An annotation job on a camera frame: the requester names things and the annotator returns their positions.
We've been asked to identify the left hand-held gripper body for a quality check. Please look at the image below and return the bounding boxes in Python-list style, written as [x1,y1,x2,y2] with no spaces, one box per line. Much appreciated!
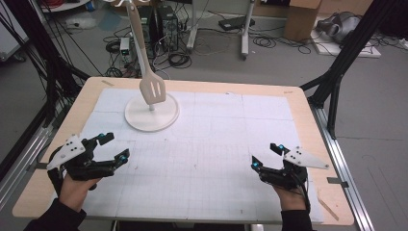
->
[46,134,115,181]

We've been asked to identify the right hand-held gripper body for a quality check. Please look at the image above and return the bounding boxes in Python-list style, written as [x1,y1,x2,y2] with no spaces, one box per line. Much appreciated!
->
[259,146,330,191]

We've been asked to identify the beige slotted spatula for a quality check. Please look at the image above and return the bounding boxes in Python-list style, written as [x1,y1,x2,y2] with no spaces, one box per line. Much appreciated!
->
[124,0,167,106]

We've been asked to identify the person's right hand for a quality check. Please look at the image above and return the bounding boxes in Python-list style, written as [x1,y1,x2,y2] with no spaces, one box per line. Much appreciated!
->
[273,186,307,212]

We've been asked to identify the person's left hand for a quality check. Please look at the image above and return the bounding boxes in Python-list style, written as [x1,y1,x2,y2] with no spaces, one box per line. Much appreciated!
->
[59,177,100,213]

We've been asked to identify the thin wooden strip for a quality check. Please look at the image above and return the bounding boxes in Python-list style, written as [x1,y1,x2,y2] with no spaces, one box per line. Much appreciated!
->
[317,194,340,222]

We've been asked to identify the white grid paper mat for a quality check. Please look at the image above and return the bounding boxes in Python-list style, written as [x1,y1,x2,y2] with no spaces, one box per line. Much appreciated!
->
[52,88,325,224]

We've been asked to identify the white power supply box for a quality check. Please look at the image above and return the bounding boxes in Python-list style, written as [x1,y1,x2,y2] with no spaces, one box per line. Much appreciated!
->
[119,37,131,64]

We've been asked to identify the black computer tower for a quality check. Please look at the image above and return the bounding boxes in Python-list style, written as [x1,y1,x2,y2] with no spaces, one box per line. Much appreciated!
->
[157,5,179,53]
[138,6,156,52]

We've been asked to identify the white-legged desk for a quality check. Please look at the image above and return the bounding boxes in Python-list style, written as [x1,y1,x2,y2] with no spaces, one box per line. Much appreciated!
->
[187,0,257,61]

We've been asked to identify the white floor board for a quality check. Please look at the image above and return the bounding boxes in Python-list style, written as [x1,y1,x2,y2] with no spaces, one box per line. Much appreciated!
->
[310,28,383,60]

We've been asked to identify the tall open cardboard box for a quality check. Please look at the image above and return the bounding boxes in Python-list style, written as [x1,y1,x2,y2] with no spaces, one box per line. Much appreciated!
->
[283,0,322,42]

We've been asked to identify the black flat device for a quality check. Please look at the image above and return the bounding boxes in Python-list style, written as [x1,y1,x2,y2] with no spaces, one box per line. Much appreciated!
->
[218,15,256,32]

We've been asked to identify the grey crumpled bag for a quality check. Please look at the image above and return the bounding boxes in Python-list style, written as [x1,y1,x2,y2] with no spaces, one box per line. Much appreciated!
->
[316,12,362,44]

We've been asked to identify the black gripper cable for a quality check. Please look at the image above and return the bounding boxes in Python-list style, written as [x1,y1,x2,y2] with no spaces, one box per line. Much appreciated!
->
[299,177,313,214]

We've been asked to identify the silver aluminium rail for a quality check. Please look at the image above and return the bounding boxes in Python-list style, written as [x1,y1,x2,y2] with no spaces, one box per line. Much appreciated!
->
[309,105,375,231]
[0,124,55,210]

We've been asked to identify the black metal frame post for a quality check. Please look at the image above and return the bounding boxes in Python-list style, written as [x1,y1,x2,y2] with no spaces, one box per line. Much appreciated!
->
[300,0,398,140]
[0,0,91,127]

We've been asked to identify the coiled black floor cable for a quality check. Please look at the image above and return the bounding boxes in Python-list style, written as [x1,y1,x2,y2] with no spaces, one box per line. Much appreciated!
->
[167,52,193,69]
[252,33,313,55]

